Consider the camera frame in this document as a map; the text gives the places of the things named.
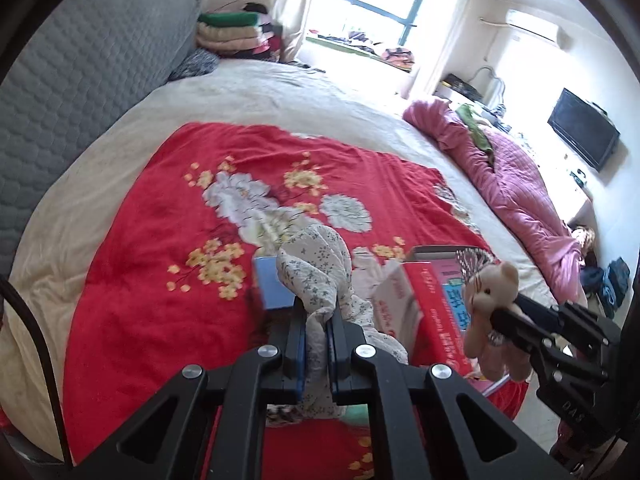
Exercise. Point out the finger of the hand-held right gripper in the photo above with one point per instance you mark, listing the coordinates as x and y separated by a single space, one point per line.
520 332
537 310

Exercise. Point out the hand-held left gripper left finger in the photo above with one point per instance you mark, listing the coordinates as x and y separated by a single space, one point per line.
299 360

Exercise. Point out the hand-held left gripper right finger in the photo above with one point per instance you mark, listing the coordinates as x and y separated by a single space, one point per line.
331 360

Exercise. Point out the beige teddy bear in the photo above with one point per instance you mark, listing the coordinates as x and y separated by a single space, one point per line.
492 285

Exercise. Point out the white floral scrunchie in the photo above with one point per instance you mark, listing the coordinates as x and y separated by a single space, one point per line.
320 260

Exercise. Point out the grey cardboard tray box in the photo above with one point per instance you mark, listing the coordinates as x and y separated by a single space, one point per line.
435 249

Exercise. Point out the blue clothes pile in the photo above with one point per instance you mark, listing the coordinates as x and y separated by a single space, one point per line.
607 285

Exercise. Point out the blue flat box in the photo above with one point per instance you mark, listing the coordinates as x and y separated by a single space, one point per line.
272 282

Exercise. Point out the silver tiara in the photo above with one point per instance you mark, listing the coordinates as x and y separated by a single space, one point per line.
472 259

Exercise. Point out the brown patterned cloth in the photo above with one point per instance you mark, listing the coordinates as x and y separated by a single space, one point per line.
584 240

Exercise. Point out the pink and blue book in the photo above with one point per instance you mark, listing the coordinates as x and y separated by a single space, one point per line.
450 282

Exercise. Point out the red tissue box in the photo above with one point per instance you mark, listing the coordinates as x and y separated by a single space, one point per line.
430 305

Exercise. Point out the white cabinet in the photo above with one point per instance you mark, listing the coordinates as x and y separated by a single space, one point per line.
580 200

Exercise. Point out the pink quilt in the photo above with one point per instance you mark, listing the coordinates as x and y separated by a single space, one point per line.
510 185

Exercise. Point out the red floral blanket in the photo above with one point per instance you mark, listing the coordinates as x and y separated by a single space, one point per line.
150 260

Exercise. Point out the black television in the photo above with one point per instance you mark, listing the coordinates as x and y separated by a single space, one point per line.
582 127

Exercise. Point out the green cloth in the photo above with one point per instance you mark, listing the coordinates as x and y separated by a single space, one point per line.
475 125

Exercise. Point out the cream bed sheet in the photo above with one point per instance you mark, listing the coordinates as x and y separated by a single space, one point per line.
250 95

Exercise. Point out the white air conditioner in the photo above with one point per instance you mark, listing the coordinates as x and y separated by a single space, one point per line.
537 27

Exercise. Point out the colourful clothes on windowsill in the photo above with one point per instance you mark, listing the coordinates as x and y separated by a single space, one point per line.
398 56

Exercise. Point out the white curtain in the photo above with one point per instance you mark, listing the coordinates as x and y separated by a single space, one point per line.
295 5
445 30

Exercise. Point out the grey patterned pillow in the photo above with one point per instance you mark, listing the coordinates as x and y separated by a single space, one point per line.
195 65

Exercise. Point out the stack of folded clothes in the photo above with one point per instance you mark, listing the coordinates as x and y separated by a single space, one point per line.
230 30

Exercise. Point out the grey quilted headboard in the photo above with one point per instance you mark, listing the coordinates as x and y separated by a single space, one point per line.
75 85

